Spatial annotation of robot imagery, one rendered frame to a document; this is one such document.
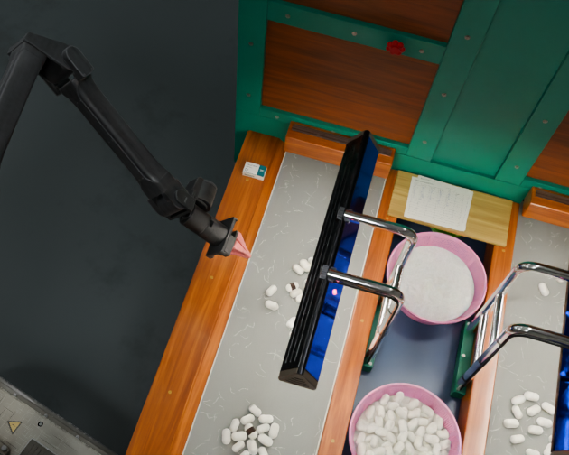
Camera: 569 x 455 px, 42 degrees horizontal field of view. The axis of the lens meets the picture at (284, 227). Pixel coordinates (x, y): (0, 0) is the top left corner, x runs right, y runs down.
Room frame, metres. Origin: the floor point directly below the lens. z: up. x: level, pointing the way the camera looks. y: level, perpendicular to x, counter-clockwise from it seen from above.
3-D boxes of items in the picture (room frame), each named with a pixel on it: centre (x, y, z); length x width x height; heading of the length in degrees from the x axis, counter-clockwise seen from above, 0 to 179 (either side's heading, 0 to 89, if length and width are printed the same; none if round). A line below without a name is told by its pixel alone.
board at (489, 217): (1.12, -0.45, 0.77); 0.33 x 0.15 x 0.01; 82
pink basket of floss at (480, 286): (0.90, -0.42, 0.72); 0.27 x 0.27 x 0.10
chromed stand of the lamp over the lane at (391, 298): (0.76, -0.19, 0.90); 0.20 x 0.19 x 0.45; 172
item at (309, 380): (0.77, -0.12, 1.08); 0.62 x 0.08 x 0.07; 172
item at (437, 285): (0.90, -0.42, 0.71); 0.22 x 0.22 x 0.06
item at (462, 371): (0.70, -0.59, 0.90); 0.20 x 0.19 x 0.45; 172
